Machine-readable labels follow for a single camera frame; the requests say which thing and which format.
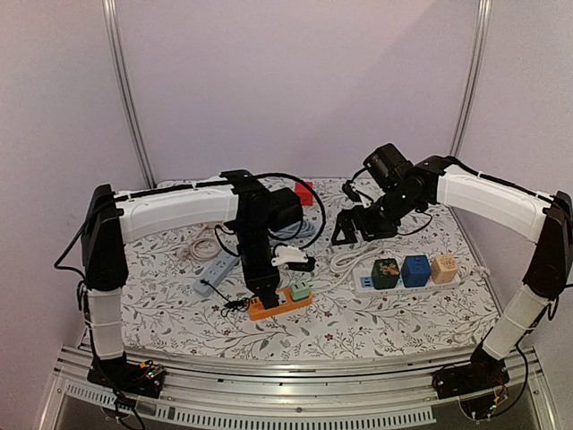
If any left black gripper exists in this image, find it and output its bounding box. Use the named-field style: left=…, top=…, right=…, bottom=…
left=235, top=223, right=282, bottom=304

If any black power adapter with cable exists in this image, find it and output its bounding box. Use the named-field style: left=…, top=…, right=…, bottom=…
left=200, top=279, right=260, bottom=317

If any orange power strip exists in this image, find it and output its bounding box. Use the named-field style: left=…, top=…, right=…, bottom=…
left=247, top=288, right=313, bottom=321

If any green plug adapter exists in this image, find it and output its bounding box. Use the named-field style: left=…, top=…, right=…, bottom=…
left=289, top=281, right=312, bottom=303

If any white multicolour power strip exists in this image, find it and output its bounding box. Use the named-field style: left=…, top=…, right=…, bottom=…
left=351, top=263, right=492, bottom=297

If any dark green cube socket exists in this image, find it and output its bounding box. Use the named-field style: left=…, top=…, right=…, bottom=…
left=371, top=258, right=400, bottom=290

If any blue cube socket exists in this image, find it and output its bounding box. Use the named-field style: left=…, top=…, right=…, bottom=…
left=401, top=255, right=432, bottom=288

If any beige cube socket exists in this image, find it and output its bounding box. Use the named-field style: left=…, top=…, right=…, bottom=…
left=431, top=254, right=458, bottom=284

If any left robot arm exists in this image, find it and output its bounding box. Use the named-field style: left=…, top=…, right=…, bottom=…
left=71, top=170, right=315, bottom=402

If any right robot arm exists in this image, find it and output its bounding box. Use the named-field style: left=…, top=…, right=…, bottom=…
left=331, top=143, right=572, bottom=399

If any light blue power strip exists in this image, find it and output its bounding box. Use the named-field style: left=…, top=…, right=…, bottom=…
left=191, top=219, right=318, bottom=297

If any red cube socket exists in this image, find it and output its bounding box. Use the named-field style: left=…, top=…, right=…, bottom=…
left=295, top=182, right=314, bottom=207

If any pink round power strip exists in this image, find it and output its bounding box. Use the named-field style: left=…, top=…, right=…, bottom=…
left=176, top=223, right=222, bottom=262

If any floral table mat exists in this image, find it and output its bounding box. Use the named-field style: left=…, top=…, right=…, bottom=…
left=121, top=206, right=499, bottom=361

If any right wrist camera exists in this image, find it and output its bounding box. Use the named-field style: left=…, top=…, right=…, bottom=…
left=341, top=179, right=374, bottom=209

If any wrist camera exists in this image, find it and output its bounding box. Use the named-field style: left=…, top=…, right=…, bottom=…
left=341, top=179, right=374, bottom=209
left=270, top=245, right=316, bottom=272

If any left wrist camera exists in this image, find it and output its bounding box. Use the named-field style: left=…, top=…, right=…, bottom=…
left=270, top=245, right=316, bottom=272

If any white coiled cable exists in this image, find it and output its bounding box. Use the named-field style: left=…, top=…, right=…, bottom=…
left=326, top=239, right=389, bottom=281

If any front aluminium rail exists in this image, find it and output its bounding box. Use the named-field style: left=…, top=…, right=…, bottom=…
left=38, top=344, right=556, bottom=430

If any right aluminium frame post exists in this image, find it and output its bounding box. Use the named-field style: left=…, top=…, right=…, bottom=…
left=449, top=0, right=492, bottom=157

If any aluminium frame post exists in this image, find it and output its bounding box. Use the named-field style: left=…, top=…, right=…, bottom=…
left=102, top=0, right=157, bottom=188
left=449, top=0, right=492, bottom=157

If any left aluminium frame post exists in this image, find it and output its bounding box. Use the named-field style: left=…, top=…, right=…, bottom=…
left=102, top=0, right=157, bottom=188

